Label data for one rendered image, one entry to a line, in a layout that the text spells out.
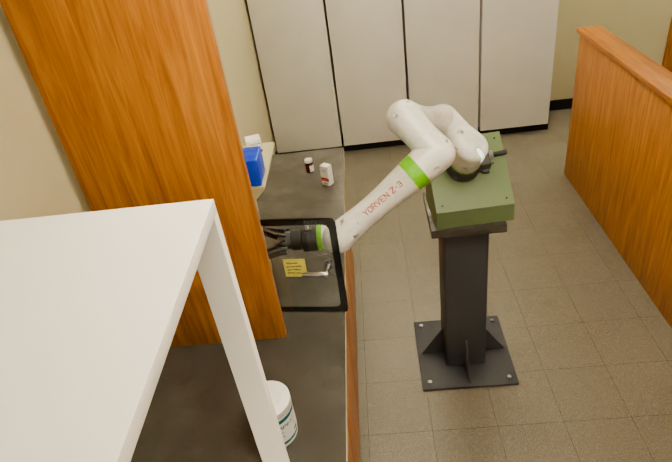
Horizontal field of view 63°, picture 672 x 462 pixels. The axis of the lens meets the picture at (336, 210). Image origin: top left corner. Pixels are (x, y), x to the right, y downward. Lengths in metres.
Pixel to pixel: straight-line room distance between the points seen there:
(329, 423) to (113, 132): 1.04
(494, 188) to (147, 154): 1.43
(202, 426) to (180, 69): 1.05
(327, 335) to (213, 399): 0.43
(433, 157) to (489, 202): 0.65
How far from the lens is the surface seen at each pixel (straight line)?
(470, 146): 2.19
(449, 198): 2.37
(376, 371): 3.08
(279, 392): 1.65
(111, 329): 0.59
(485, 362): 3.10
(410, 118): 1.84
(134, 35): 1.52
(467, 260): 2.59
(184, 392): 1.95
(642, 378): 3.21
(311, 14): 4.70
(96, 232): 0.76
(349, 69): 4.82
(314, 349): 1.94
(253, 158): 1.69
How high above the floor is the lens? 2.34
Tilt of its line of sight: 33 degrees down
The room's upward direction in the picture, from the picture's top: 9 degrees counter-clockwise
